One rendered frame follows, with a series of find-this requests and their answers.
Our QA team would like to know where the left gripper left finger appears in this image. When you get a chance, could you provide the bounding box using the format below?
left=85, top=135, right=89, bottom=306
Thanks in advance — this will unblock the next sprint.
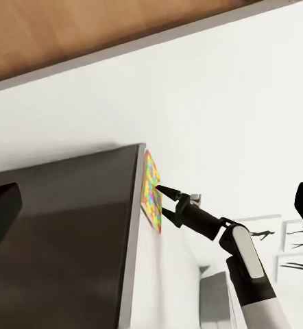
left=0, top=182, right=23, bottom=244

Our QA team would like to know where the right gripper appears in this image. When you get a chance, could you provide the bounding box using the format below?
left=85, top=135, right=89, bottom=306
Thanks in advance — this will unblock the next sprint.
left=156, top=184, right=208, bottom=232

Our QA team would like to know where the jigsaw puzzle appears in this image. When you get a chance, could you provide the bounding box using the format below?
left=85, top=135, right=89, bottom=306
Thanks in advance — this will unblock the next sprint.
left=141, top=149, right=163, bottom=234

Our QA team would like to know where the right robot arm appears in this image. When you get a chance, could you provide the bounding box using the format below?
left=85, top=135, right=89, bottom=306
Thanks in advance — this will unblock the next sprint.
left=156, top=184, right=292, bottom=329

